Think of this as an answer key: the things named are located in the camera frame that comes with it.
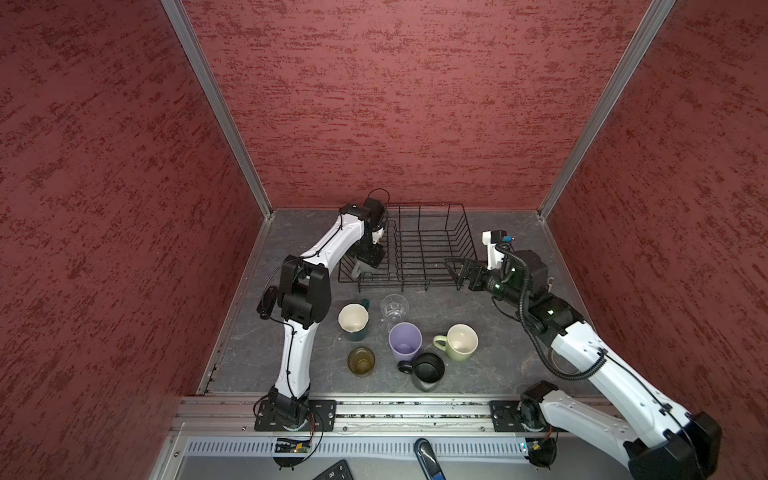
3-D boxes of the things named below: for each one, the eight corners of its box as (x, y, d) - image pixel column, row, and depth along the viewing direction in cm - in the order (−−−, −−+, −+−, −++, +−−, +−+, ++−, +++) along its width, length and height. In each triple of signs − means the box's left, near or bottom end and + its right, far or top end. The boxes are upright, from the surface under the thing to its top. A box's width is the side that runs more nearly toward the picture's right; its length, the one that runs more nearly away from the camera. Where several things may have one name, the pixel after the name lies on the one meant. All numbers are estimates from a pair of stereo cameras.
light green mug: (451, 370, 84) (457, 359, 75) (435, 346, 88) (439, 333, 80) (475, 354, 87) (484, 341, 78) (458, 332, 91) (465, 317, 83)
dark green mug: (340, 344, 87) (335, 330, 79) (344, 315, 93) (339, 299, 85) (369, 344, 87) (366, 330, 79) (370, 315, 93) (368, 299, 85)
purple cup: (388, 368, 83) (388, 354, 74) (388, 338, 89) (388, 322, 79) (420, 368, 83) (423, 355, 74) (418, 339, 89) (421, 322, 79)
